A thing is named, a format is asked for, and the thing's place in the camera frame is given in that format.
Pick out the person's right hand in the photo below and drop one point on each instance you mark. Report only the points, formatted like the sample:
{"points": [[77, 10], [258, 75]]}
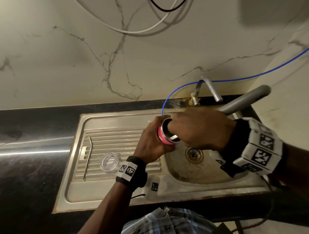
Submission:
{"points": [[202, 130]]}

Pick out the clear plastic lid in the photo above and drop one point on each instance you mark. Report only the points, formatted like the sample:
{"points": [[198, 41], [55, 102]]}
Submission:
{"points": [[109, 162]]}

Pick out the bent metal straw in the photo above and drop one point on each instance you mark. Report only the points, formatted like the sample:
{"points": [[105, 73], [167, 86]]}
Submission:
{"points": [[87, 159]]}

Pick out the blue plaid clothing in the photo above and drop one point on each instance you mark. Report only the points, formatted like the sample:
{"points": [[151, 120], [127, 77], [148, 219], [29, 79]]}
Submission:
{"points": [[173, 221]]}

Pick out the black right wrist band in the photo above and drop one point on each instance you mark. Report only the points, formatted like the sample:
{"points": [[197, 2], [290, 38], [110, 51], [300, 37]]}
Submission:
{"points": [[256, 147]]}

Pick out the metal faucet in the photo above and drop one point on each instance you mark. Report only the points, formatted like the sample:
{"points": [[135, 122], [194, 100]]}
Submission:
{"points": [[214, 90]]}

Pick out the black wrist band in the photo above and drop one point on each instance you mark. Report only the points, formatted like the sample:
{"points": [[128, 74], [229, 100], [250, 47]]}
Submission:
{"points": [[256, 147], [132, 173]]}

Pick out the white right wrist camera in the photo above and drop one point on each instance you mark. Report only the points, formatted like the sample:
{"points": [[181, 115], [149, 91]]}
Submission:
{"points": [[215, 156]]}

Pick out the person's right forearm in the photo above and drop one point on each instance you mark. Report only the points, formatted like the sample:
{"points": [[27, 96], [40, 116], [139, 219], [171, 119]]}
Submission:
{"points": [[295, 166]]}

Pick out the black left wrist band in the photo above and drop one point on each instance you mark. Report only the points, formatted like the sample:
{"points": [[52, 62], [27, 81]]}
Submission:
{"points": [[132, 173]]}

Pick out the white bottle brush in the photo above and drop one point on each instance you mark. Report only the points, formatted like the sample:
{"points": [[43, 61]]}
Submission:
{"points": [[243, 100]]}

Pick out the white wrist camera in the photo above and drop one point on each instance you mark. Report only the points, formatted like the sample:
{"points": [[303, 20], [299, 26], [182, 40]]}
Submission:
{"points": [[215, 156], [152, 189]]}

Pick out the person's left hand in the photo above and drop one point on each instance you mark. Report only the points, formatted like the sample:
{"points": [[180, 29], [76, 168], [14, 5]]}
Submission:
{"points": [[149, 147]]}

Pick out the pink steel tumbler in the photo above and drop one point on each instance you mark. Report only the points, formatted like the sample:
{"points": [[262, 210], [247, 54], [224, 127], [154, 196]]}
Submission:
{"points": [[162, 138]]}

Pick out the person's left forearm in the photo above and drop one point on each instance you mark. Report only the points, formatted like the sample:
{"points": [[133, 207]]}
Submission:
{"points": [[103, 212]]}

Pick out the stainless steel sink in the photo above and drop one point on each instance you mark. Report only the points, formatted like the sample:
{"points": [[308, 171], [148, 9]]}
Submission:
{"points": [[108, 192]]}

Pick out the thin blue tube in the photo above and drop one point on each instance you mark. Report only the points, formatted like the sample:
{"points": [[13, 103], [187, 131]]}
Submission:
{"points": [[241, 79]]}

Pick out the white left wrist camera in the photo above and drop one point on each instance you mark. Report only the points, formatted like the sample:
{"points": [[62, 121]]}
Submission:
{"points": [[152, 189]]}

